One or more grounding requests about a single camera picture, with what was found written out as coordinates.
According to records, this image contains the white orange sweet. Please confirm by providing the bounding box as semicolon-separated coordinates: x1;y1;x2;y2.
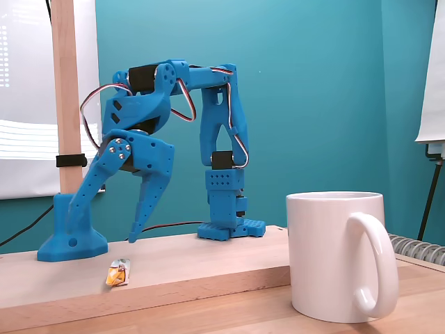
104;257;133;287

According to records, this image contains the white ceramic mug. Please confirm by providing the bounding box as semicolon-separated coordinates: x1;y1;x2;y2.
285;190;401;324

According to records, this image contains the light wooden board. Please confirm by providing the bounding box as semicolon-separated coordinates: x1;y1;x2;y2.
0;224;292;331

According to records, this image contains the grey ribbed radiator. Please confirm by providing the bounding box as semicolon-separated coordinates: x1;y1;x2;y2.
387;233;445;267

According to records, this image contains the white flip chart easel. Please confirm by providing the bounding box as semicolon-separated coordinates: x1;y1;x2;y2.
414;0;445;241

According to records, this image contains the black strap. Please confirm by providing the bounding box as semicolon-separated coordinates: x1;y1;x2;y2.
55;153;88;169

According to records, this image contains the gripper servo wire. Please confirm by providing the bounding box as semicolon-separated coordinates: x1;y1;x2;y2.
79;83;135;149

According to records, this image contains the thin red black cable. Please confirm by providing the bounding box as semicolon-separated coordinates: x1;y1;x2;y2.
124;220;210;241

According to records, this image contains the blue printed post base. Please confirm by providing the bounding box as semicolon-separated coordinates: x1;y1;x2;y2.
37;190;109;263

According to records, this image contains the wooden post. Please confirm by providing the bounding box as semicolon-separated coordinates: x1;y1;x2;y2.
51;0;86;194

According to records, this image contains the wrist servo wire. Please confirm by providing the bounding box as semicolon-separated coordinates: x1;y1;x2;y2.
169;77;197;124

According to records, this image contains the thick black cable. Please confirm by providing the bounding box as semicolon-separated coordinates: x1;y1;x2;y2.
0;203;55;246

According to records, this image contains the upper arm servo wire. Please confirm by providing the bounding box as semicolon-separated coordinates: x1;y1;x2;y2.
208;65;252;170

